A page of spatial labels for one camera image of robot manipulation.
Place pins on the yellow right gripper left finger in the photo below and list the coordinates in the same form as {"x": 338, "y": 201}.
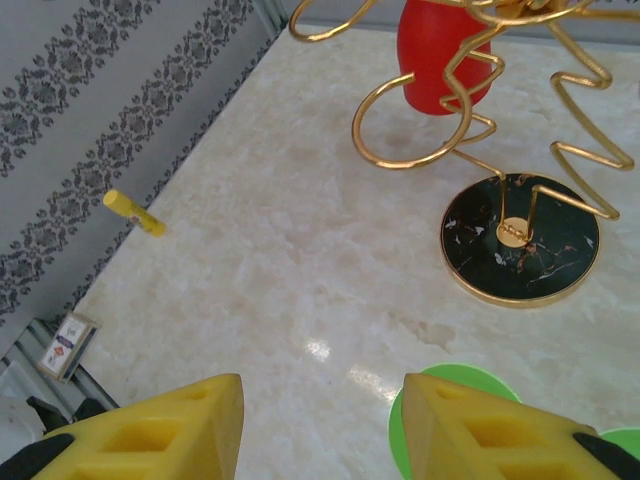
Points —
{"x": 150, "y": 440}

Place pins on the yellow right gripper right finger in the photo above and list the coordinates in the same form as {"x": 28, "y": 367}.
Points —
{"x": 490, "y": 445}

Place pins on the red plastic wine glass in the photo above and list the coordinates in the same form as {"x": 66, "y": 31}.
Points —
{"x": 430, "y": 60}

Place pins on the small playing card box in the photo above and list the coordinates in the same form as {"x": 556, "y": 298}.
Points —
{"x": 67, "y": 347}

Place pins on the yellow lip balm stick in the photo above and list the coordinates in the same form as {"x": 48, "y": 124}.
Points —
{"x": 135, "y": 214}

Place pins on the aluminium left frame post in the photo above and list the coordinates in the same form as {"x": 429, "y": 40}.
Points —
{"x": 267, "y": 20}

